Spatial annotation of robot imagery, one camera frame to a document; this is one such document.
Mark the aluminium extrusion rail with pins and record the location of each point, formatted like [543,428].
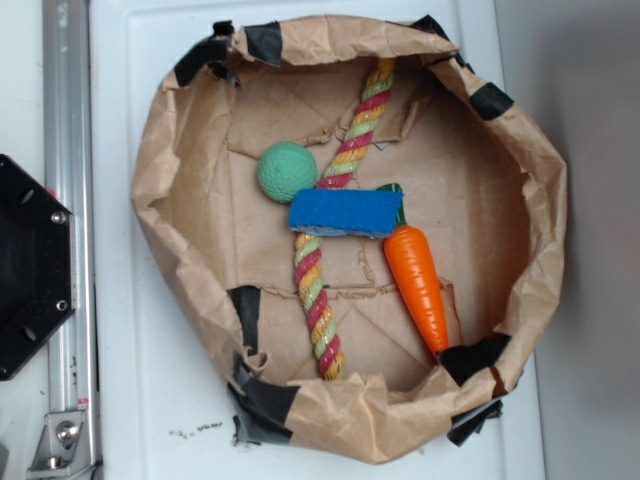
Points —
[72,350]

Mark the orange plastic toy carrot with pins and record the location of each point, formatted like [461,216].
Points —
[411,263]

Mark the green rubber ball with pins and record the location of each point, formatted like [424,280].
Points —
[285,169]

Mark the blue sponge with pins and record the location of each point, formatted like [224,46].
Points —
[330,213]

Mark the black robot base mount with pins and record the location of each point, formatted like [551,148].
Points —
[36,267]

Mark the multicoloured twisted rope toy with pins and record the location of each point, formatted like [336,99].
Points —
[313,296]

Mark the metal corner bracket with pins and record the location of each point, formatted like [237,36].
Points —
[64,447]

